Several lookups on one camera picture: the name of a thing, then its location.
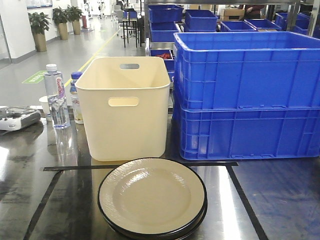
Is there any potted plant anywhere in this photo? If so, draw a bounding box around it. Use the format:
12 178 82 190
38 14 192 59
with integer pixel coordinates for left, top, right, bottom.
28 12 50 52
66 5 83 35
52 7 68 41

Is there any potted plant middle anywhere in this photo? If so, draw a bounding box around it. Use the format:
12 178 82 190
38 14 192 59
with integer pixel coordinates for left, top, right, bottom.
52 7 68 41

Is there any blue plastic crate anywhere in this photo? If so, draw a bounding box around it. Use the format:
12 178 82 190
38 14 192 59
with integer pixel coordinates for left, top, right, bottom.
173 31 320 111
172 95 320 160

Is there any potted plant near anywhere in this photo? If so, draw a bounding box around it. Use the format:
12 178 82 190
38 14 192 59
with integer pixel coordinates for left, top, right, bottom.
28 12 50 52

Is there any beige black-rimmed plate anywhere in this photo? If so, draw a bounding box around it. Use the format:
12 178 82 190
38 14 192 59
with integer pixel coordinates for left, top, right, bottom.
97 157 207 223
98 197 208 240

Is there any cream plastic bin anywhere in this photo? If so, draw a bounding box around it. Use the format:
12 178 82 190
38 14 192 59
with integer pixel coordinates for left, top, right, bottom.
76 56 170 161

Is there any grey remote controller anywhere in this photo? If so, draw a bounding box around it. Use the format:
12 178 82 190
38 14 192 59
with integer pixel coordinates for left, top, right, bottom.
0 106 41 131

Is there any clear water bottle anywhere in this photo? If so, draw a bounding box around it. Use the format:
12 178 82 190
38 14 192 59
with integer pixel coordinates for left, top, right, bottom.
44 63 71 129

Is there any lower blue plastic crate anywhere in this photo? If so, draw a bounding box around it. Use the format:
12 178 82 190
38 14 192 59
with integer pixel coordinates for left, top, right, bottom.
172 95 320 160

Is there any potted plant far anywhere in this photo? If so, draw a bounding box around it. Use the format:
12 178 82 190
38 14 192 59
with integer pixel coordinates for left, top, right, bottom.
66 5 83 35

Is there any blue cap drink bottle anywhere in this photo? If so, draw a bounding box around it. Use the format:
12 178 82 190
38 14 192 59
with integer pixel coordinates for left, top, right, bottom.
69 71 84 125

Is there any white paper cup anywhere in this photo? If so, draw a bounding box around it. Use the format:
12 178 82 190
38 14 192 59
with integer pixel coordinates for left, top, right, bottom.
38 95 52 122

